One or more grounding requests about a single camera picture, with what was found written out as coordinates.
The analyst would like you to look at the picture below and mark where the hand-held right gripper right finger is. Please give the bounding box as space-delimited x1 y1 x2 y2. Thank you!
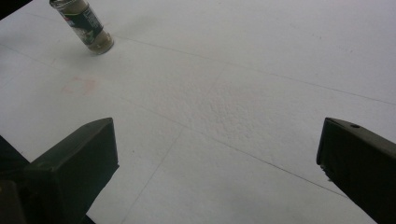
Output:
316 117 396 224

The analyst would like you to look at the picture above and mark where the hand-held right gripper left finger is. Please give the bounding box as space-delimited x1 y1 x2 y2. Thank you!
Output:
0 117 120 224

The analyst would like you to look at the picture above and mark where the glass spice jar dark label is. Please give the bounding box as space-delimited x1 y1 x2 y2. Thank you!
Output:
49 0 115 56

